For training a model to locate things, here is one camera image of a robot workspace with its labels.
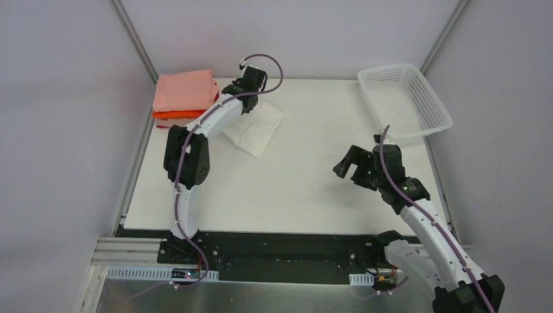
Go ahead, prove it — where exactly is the white t shirt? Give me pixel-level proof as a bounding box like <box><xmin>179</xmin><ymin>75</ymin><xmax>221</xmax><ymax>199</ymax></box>
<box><xmin>222</xmin><ymin>102</ymin><xmax>284</xmax><ymax>158</ymax></box>

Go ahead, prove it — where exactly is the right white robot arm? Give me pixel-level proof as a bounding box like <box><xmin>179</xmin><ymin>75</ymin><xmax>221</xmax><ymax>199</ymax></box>
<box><xmin>333</xmin><ymin>143</ymin><xmax>505</xmax><ymax>312</ymax></box>

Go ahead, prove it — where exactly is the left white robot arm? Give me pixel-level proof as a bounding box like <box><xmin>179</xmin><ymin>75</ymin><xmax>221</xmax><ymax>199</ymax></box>
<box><xmin>155</xmin><ymin>65</ymin><xmax>267</xmax><ymax>255</ymax></box>

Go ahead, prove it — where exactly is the white plastic basket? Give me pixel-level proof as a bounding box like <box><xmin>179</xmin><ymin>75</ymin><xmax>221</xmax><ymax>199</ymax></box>
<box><xmin>357</xmin><ymin>63</ymin><xmax>453</xmax><ymax>142</ymax></box>

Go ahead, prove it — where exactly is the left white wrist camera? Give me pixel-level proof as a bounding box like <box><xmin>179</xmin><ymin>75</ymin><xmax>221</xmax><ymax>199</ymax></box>
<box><xmin>239</xmin><ymin>62</ymin><xmax>260</xmax><ymax>74</ymax></box>

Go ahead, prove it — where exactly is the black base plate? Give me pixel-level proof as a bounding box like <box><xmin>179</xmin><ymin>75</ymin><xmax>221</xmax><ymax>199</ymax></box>
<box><xmin>157</xmin><ymin>231</ymin><xmax>400</xmax><ymax>284</ymax></box>

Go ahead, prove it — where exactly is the right white cable duct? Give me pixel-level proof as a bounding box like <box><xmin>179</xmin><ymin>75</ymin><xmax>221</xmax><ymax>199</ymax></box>
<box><xmin>349</xmin><ymin>273</ymin><xmax>374</xmax><ymax>286</ymax></box>

